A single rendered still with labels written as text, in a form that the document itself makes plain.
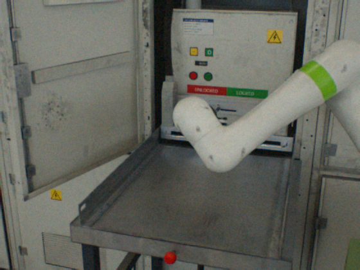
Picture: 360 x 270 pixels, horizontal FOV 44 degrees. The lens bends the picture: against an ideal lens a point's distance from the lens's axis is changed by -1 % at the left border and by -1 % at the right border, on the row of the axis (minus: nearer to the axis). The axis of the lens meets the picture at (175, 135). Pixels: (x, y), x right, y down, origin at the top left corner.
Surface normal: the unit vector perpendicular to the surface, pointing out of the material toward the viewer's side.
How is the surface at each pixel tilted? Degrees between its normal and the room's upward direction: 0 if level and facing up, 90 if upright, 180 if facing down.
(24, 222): 90
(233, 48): 90
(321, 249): 90
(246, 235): 0
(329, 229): 90
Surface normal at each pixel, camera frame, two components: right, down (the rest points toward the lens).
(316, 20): -0.29, 0.32
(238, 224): 0.00, -0.94
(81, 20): 0.83, 0.19
